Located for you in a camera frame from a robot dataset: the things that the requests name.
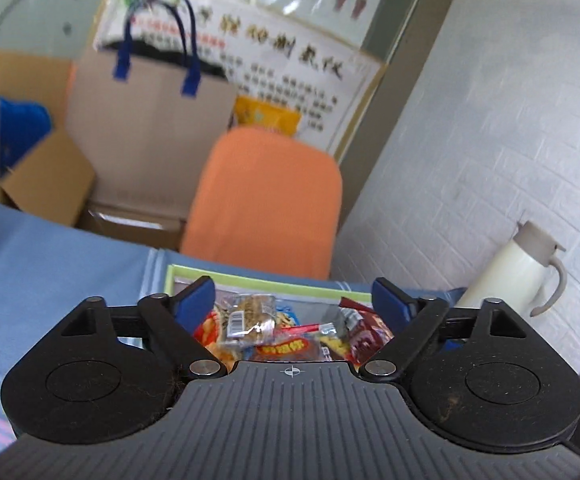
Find kraft paper bag blue handles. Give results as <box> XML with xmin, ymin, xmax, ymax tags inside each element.
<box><xmin>65</xmin><ymin>0</ymin><xmax>238</xmax><ymax>221</ymax></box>

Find flat cardboard box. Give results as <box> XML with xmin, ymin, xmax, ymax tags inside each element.
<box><xmin>77</xmin><ymin>200</ymin><xmax>188</xmax><ymax>252</ymax></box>

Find orange chair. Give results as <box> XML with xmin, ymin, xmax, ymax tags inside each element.
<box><xmin>180</xmin><ymin>126</ymin><xmax>343</xmax><ymax>281</ymax></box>

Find blue striped tablecloth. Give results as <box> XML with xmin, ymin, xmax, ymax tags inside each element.
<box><xmin>0</xmin><ymin>195</ymin><xmax>470</xmax><ymax>461</ymax></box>

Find clear nut packet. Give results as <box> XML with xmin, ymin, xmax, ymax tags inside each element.
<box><xmin>217</xmin><ymin>294</ymin><xmax>278</xmax><ymax>346</ymax></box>

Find white thermos jug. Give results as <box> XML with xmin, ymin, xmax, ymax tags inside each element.
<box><xmin>454</xmin><ymin>220</ymin><xmax>568</xmax><ymax>318</ymax></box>

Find small red sachet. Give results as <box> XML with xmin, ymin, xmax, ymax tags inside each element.
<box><xmin>282</xmin><ymin>322</ymin><xmax>338</xmax><ymax>343</ymax></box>

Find yellow bag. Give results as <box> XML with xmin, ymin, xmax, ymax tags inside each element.
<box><xmin>232</xmin><ymin>95</ymin><xmax>303</xmax><ymax>136</ymax></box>

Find framed wall sign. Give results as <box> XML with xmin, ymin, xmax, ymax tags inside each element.
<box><xmin>92</xmin><ymin>0</ymin><xmax>388</xmax><ymax>158</ymax></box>

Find blue bag in cardboard box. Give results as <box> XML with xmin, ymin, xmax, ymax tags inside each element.
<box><xmin>0</xmin><ymin>95</ymin><xmax>53</xmax><ymax>176</ymax></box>

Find open cardboard box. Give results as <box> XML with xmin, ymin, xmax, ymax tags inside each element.
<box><xmin>0</xmin><ymin>47</ymin><xmax>96</xmax><ymax>226</ymax></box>

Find red bean snack packet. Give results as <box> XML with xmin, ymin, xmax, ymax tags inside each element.
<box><xmin>340</xmin><ymin>297</ymin><xmax>395</xmax><ymax>366</ymax></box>

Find green cardboard box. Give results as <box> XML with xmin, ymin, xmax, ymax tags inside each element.
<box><xmin>164</xmin><ymin>262</ymin><xmax>395</xmax><ymax>367</ymax></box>

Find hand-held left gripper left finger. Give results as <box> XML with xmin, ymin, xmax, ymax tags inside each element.
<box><xmin>60</xmin><ymin>276</ymin><xmax>228</xmax><ymax>380</ymax></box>

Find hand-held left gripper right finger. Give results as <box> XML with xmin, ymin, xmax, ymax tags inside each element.
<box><xmin>359</xmin><ymin>277</ymin><xmax>528</xmax><ymax>382</ymax></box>

